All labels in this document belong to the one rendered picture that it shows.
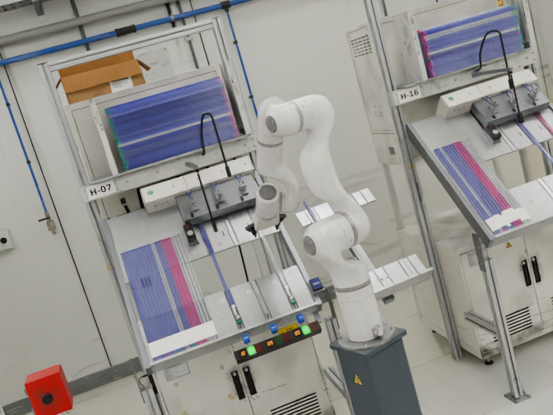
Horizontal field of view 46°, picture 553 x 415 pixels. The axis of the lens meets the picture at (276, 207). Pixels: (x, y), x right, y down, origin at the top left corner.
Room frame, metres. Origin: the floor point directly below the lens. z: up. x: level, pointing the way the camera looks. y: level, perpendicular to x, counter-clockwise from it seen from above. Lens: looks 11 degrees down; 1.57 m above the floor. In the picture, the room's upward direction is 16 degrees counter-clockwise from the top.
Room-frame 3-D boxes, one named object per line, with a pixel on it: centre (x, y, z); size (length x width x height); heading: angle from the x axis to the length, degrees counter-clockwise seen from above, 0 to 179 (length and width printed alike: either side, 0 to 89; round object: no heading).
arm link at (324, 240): (2.00, -0.14, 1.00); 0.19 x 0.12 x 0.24; 120
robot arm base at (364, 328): (2.02, -0.17, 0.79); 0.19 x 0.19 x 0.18
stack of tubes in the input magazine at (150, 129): (2.84, 0.33, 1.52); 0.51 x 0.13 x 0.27; 102
